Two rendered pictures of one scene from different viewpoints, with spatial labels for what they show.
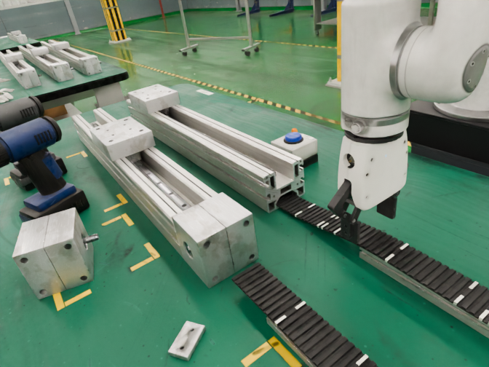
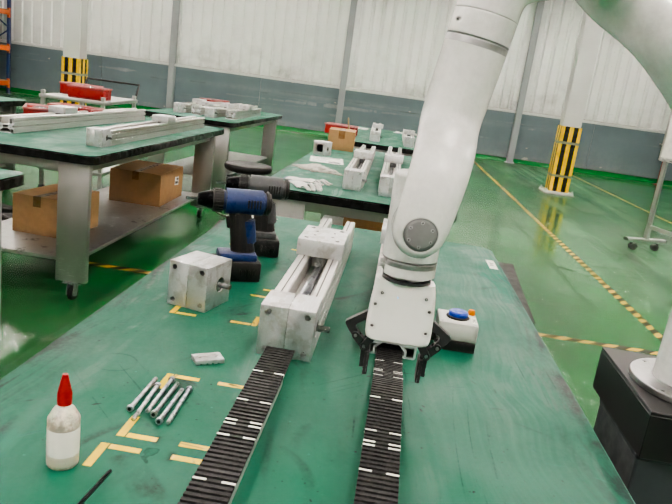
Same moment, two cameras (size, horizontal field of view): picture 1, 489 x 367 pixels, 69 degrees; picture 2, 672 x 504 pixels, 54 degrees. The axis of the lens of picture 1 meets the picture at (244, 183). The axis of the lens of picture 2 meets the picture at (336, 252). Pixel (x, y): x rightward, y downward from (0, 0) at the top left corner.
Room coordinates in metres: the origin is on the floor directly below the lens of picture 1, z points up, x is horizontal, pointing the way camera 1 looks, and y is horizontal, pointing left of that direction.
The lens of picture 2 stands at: (-0.43, -0.64, 1.27)
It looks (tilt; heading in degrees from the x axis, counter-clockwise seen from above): 14 degrees down; 35
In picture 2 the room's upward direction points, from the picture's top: 8 degrees clockwise
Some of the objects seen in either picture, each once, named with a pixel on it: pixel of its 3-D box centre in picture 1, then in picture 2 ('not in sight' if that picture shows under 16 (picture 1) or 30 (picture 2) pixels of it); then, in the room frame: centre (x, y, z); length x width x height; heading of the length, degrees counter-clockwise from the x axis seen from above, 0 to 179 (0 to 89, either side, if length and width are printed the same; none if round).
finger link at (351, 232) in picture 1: (344, 225); (359, 350); (0.41, -0.13, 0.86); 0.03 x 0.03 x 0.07; 30
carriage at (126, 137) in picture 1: (123, 142); (323, 247); (0.85, 0.29, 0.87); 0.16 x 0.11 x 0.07; 30
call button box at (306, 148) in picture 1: (291, 151); (451, 329); (0.77, -0.12, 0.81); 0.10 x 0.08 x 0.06; 120
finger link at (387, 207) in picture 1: (391, 195); (427, 361); (0.46, -0.23, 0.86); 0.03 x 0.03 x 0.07; 30
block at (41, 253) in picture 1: (65, 249); (205, 281); (0.50, 0.33, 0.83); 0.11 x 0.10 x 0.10; 106
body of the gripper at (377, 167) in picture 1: (372, 159); (402, 305); (0.43, -0.18, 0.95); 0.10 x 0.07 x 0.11; 120
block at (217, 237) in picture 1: (222, 234); (296, 325); (0.48, 0.05, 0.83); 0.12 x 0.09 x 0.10; 120
